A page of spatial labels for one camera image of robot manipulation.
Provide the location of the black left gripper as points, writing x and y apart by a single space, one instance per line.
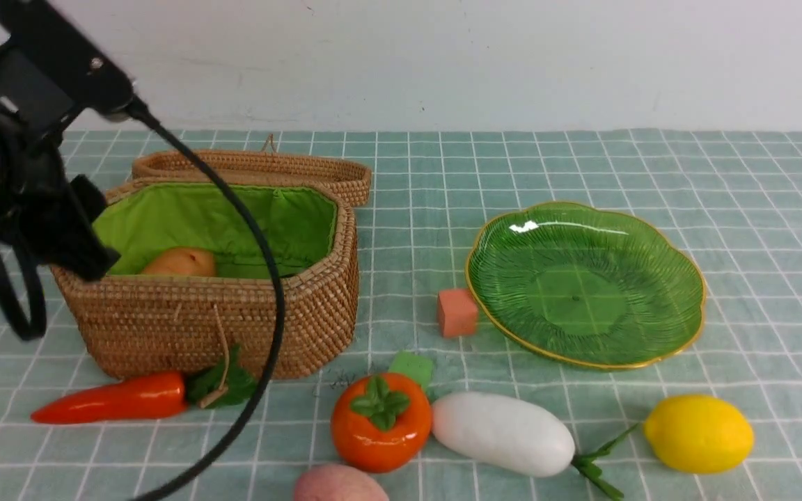
40 209

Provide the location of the orange toy carrot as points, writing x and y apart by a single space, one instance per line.
155 396

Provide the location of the pink toy peach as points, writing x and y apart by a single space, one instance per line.
337 482

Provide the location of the orange toy persimmon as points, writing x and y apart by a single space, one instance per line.
381 422

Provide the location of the white toy radish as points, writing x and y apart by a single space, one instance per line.
517 435

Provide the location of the yellow toy lemon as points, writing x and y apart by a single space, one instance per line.
698 434

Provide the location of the woven wicker basket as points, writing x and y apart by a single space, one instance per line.
136 324

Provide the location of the tan toy potato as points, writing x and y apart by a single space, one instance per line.
182 261

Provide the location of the woven wicker basket lid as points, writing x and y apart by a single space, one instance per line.
349 180

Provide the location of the green foam cube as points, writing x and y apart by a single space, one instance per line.
416 367

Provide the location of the orange foam cube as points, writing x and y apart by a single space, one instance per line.
457 313

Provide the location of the green glass leaf plate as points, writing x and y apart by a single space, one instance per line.
586 287

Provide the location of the green checked tablecloth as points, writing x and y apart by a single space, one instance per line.
730 200

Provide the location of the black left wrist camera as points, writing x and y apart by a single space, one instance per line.
68 58

